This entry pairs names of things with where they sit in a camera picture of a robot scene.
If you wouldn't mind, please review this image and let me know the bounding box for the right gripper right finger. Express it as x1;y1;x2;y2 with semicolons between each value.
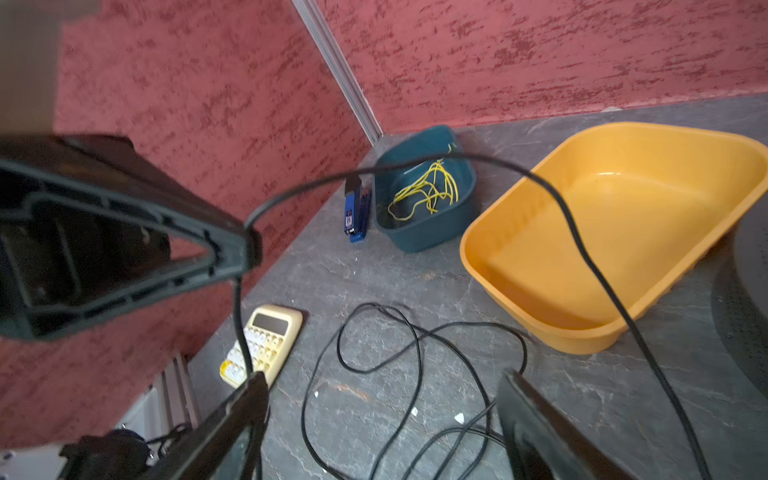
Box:
497;370;631;479

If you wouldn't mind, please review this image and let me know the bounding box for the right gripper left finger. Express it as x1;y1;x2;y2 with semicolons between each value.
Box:
140;372;269;479

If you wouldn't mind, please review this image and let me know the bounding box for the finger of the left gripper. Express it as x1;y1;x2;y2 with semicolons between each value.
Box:
1;134;262;341

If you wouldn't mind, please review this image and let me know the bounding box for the black cable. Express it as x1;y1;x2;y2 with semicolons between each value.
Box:
232;152;715;480

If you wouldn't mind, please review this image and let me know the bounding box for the grey perforated cable spool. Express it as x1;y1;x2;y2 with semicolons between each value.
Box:
711;199;767;395

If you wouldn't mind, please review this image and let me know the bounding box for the yellow calculator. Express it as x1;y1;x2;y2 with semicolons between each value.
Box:
219;304;304;388

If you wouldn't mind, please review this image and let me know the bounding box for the teal plastic bin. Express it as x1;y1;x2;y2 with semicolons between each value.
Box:
373;125;479;253

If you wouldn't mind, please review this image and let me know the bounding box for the yellow plastic bin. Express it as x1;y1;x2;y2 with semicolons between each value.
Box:
460;122;767;355

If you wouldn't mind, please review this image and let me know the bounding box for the yellow wire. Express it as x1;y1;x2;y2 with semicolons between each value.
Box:
387;142;461;223

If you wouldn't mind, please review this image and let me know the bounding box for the left corner aluminium post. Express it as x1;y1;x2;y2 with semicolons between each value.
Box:
292;0;384;145

